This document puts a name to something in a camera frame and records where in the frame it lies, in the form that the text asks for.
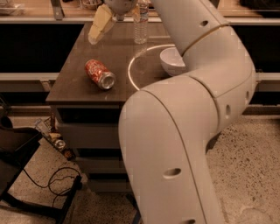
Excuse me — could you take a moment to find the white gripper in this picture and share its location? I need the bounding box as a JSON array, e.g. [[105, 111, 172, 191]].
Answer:
[[88, 0, 140, 45]]

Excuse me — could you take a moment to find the red coke can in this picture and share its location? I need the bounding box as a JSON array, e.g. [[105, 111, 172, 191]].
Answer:
[[85, 59, 116, 90]]

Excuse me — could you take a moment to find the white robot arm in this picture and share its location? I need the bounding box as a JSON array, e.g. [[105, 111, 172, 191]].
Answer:
[[118, 0, 256, 224]]

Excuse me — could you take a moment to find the clear plastic water bottle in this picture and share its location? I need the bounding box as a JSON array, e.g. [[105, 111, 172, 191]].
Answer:
[[134, 0, 149, 45]]

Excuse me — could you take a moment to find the white ceramic bowl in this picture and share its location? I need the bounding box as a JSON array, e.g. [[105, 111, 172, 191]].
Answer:
[[159, 47, 187, 76]]

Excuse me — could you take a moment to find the grey drawer cabinet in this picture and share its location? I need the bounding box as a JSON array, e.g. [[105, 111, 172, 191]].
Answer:
[[46, 23, 172, 182]]

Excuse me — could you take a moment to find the middle grey drawer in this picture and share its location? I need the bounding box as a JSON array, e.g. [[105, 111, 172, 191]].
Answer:
[[76, 157, 126, 173]]

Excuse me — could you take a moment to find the black chair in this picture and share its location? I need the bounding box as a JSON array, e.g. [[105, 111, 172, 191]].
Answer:
[[0, 115, 81, 224]]

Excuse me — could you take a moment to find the bottom grey drawer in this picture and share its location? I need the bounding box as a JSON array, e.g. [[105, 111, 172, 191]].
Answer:
[[87, 179, 131, 193]]

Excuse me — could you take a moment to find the blue tape cross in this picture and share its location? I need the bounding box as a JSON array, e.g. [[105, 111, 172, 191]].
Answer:
[[126, 194, 141, 224]]

